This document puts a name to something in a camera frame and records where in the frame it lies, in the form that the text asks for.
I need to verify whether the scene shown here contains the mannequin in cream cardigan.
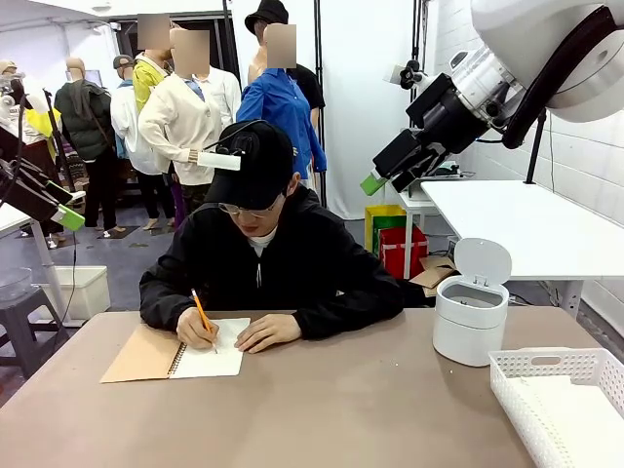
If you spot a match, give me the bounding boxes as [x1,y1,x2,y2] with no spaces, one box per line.
[137,28,224,236]

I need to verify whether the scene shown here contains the person's right hand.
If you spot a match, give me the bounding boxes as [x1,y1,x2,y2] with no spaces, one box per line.
[175,306,220,350]

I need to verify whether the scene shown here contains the mannequin in yellow jacket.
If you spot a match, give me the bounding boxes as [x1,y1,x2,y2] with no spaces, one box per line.
[132,14,173,116]

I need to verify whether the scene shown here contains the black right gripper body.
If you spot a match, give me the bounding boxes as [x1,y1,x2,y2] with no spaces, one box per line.
[417,90,491,155]

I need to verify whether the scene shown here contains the black tripod stand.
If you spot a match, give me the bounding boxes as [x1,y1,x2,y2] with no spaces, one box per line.
[524,109,550,185]

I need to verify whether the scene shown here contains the white lidded trash bin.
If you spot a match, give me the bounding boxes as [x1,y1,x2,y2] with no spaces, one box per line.
[432,237,513,368]

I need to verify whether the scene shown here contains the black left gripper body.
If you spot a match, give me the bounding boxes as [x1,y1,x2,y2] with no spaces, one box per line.
[0,158,60,223]

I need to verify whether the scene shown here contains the grey stool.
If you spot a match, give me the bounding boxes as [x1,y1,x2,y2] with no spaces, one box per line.
[0,285,70,379]

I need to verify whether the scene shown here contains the person's right forearm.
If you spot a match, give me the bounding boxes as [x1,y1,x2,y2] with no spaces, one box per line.
[139,270,202,333]

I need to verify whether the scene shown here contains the mannequin with grey cap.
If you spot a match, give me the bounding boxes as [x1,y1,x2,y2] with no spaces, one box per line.
[109,54,173,231]

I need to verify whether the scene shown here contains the mannequin in blue shirt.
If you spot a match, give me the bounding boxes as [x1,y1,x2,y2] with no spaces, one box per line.
[235,23,329,202]

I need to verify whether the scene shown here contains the mannequin in white shirt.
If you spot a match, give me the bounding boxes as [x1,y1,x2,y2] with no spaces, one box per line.
[194,63,244,136]

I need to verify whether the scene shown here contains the black robot cable hose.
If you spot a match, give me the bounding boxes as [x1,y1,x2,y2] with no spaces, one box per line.
[501,4,618,150]

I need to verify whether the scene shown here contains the yellow pencil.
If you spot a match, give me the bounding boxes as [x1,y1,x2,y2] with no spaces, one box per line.
[190,288,218,354]

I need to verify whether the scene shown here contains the computer monitor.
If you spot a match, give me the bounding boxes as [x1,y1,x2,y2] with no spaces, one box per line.
[65,69,104,90]

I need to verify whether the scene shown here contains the mannequin in yellow scarf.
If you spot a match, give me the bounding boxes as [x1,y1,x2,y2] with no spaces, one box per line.
[0,58,64,248]

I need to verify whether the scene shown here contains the mannequin in black tee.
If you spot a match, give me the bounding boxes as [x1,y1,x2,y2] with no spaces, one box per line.
[246,28,327,126]

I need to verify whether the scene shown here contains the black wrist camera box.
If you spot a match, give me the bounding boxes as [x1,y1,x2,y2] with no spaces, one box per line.
[382,58,457,129]

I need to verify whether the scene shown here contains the person's left hand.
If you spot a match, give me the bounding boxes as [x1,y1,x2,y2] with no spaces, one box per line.
[234,314,302,354]

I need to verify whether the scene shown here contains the spiral notebook with kraft cover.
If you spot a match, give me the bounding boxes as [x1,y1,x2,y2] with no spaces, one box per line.
[99,318,252,384]

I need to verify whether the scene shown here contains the brown cardboard pieces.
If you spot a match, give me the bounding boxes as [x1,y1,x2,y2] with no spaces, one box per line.
[409,255,457,298]

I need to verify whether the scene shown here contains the mannequin in dark green jacket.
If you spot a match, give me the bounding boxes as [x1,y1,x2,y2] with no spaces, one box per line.
[54,57,119,234]

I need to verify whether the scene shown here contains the large white table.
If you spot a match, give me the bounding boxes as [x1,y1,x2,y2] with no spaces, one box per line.
[419,178,624,321]

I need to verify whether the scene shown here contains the white perforated plastic basket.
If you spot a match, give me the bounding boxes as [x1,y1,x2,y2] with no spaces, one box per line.
[488,347,624,468]

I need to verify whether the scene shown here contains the white paper sheets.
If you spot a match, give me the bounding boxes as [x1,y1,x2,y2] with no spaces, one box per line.
[506,374,624,468]

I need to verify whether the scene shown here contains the black cap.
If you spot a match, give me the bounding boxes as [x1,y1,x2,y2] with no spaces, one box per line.
[203,119,294,212]

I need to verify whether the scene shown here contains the person's left forearm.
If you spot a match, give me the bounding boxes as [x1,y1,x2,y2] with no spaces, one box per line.
[292,287,406,341]

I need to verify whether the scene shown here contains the eyeglasses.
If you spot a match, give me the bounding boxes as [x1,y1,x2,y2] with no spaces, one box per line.
[217,194,285,219]

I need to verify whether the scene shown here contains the black light stand pole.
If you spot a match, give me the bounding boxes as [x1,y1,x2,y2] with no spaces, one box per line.
[312,0,329,220]

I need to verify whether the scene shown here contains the red bag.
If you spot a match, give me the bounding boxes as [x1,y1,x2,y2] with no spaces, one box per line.
[377,226,430,280]

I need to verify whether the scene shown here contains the clear plastic bowl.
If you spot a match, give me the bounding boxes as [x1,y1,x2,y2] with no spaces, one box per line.
[0,266,34,308]

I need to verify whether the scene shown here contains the black bucket hat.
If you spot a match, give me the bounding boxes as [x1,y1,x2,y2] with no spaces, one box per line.
[244,0,291,36]

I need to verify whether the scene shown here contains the white storage box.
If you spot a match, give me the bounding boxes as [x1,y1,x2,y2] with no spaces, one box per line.
[36,265,111,323]

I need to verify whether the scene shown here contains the person in black jacket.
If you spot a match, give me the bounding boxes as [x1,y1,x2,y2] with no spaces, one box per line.
[139,165,406,341]

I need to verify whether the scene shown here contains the white table with slanted leg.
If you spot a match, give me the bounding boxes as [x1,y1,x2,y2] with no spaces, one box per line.
[0,190,87,324]

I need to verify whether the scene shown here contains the white head-mounted camera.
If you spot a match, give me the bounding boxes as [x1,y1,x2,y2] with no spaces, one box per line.
[197,120,268,172]

